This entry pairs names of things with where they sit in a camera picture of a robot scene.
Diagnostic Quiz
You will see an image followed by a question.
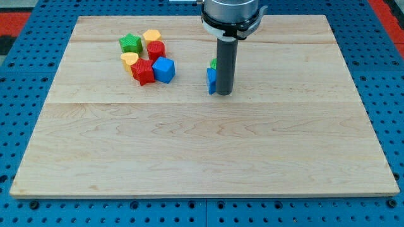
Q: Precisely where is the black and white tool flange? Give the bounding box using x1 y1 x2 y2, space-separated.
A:
201 6 268 42

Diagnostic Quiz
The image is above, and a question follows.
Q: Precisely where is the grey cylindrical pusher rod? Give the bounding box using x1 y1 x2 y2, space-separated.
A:
216 39 238 95

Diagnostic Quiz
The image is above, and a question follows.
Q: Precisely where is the blue cube block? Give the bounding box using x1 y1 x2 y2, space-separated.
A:
152 57 175 83

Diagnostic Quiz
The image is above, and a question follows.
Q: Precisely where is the red star block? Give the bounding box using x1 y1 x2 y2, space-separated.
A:
131 58 155 86

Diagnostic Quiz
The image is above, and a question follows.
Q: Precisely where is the green star block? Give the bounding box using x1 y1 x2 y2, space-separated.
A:
119 33 143 54

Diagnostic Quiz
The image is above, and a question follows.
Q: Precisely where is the green block behind rod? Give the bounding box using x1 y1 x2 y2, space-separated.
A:
210 58 217 69

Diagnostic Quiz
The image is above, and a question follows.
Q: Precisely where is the blue block behind rod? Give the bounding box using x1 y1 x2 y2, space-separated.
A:
206 68 217 95

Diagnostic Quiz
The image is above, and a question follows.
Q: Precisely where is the red cylinder block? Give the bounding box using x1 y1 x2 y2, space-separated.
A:
146 41 166 61

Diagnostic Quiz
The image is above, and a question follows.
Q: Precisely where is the yellow hexagon block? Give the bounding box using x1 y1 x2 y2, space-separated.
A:
143 30 162 45

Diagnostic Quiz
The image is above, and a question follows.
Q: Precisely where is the yellow heart block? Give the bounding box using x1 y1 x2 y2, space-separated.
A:
121 52 139 74

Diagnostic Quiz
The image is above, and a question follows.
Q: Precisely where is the light wooden board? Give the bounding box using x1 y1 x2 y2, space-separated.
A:
9 15 400 199

